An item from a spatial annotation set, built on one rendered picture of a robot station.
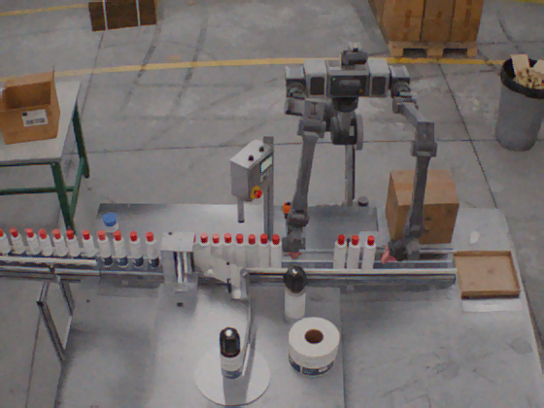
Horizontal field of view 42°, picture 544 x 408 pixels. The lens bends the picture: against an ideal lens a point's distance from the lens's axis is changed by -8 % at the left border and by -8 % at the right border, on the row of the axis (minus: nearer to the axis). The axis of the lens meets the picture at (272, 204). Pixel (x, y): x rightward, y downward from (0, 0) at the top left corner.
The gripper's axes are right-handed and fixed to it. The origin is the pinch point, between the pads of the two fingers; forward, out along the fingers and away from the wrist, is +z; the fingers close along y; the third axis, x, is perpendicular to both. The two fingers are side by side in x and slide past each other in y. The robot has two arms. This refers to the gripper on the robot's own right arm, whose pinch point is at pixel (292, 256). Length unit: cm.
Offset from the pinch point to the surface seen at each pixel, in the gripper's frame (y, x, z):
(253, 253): -17.5, 3.5, 1.2
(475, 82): 159, 297, 102
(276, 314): -7.1, -20.7, 13.9
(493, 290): 94, -7, 16
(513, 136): 169, 205, 89
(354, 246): 26.5, 4.2, -2.7
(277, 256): -6.9, 3.5, 3.5
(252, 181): -17.2, 6.3, -38.1
